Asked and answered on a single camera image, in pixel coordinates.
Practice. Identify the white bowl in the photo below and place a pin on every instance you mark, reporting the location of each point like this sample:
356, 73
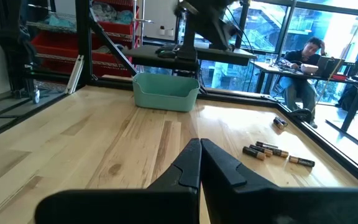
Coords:
309, 69

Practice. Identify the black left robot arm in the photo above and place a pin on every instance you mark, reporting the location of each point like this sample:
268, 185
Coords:
210, 25

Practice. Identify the white aluminium bracket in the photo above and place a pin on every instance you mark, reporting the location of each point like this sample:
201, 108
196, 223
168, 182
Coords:
75, 74

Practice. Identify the black copper cylindrical battery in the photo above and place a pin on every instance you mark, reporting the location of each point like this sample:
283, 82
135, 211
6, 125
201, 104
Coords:
282, 121
261, 150
253, 153
280, 152
266, 145
301, 161
277, 124

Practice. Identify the person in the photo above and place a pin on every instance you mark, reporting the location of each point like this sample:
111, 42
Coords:
300, 56

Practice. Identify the black equipment stand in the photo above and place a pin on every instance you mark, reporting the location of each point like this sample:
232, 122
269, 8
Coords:
11, 46

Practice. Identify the light green plastic bin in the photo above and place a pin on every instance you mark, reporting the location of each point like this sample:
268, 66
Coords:
166, 99

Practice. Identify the black computer mouse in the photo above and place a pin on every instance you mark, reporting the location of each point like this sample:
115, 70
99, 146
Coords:
166, 53

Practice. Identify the black backpack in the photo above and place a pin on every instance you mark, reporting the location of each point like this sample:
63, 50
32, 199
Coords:
350, 98

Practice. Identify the black frame clamp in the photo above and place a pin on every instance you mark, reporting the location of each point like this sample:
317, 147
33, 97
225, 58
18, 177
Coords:
301, 115

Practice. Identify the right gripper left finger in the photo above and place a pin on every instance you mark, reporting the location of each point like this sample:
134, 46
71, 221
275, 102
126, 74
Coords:
154, 205

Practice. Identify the dark bag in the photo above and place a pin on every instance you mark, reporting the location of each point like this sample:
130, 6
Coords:
329, 67

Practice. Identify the black office table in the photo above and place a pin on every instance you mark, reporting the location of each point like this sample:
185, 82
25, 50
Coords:
278, 69

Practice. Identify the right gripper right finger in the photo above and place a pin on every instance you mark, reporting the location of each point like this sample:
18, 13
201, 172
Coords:
259, 205

